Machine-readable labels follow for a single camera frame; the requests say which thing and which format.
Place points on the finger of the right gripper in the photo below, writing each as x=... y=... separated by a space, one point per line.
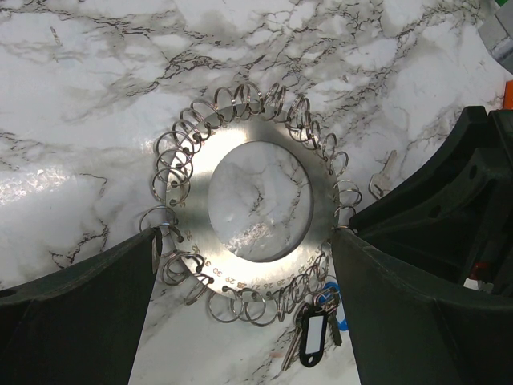
x=453 y=217

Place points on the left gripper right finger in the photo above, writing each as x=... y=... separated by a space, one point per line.
x=408 y=326

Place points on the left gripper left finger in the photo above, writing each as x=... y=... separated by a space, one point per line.
x=82 y=324

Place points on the blue key tag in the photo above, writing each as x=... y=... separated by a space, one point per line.
x=332 y=294

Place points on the silver key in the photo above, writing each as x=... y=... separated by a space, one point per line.
x=380 y=184

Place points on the black white key tag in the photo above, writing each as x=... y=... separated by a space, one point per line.
x=313 y=332

